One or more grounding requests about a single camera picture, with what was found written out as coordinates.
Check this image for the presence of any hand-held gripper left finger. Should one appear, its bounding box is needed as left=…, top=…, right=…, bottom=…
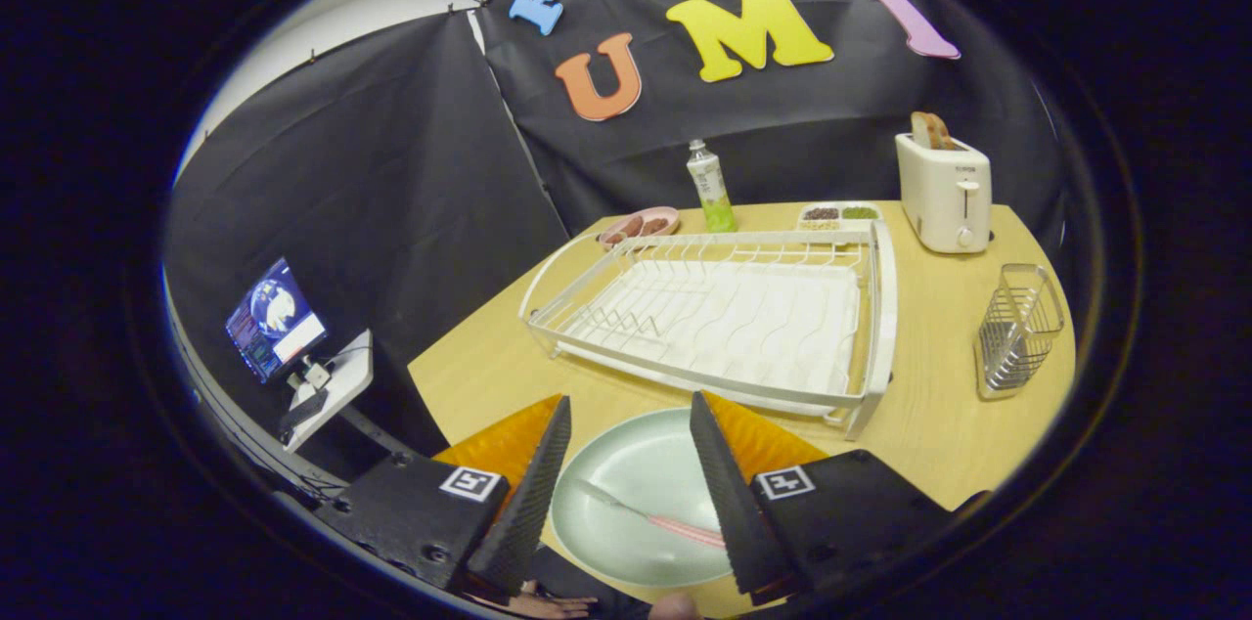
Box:
left=318, top=395, right=572, bottom=598

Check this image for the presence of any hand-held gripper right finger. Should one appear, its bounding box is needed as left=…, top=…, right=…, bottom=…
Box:
left=690, top=391, right=955, bottom=606

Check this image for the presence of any pink handled spoon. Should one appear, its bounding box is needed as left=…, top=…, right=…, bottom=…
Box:
left=567, top=475, right=727, bottom=549

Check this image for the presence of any pale green plate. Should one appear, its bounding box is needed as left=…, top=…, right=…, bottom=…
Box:
left=550, top=407, right=744, bottom=589

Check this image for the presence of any white wire dish rack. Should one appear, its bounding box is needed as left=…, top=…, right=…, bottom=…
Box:
left=518, top=221, right=898, bottom=441

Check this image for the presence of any metal wire basket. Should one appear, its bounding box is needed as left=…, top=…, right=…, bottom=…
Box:
left=974, top=263, right=1066, bottom=402

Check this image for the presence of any pink plate with food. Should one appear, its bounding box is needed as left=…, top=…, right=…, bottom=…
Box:
left=599, top=206, right=681, bottom=250

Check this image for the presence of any person's dark sleeve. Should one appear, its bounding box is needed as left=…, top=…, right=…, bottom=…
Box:
left=533, top=547, right=651, bottom=619

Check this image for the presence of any white side shelf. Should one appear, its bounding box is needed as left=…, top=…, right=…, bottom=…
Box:
left=279, top=329, right=375, bottom=453

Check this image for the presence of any white compartment snack tray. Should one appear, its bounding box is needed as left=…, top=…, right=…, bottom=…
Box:
left=797, top=200, right=883, bottom=232

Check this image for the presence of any green drink bottle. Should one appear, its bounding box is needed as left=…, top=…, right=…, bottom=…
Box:
left=686, top=139, right=738, bottom=234

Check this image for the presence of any lit display screen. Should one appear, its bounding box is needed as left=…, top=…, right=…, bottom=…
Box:
left=225, top=257, right=329, bottom=384

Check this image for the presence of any cream toaster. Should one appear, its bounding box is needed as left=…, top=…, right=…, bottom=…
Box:
left=895, top=133, right=993, bottom=255

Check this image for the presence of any toasted bread slice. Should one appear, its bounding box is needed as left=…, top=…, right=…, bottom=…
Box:
left=911, top=111, right=955, bottom=152

